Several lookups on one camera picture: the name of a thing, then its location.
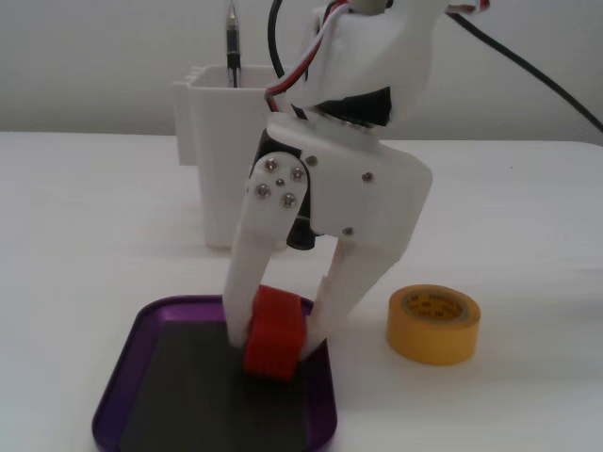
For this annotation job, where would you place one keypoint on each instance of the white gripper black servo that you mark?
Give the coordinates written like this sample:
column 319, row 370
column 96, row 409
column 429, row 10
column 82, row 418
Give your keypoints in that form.
column 365, row 188

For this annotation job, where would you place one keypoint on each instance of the red cube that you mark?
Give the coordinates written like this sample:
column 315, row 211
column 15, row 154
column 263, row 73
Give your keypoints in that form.
column 275, row 334

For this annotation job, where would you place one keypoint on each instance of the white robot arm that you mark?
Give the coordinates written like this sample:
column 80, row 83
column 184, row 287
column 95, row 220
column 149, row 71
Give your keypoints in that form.
column 377, row 52

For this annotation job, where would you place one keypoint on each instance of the white plastic pen holder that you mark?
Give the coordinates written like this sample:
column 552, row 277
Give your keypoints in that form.
column 216, row 155

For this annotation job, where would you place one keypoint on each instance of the yellow tape roll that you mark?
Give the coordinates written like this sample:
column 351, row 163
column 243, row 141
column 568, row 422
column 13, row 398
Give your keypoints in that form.
column 431, row 327

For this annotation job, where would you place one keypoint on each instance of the purple metal tray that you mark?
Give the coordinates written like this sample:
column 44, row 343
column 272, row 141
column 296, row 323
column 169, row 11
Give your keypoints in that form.
column 118, row 376

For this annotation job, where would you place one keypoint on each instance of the black pen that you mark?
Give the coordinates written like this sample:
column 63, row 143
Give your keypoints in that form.
column 233, row 37

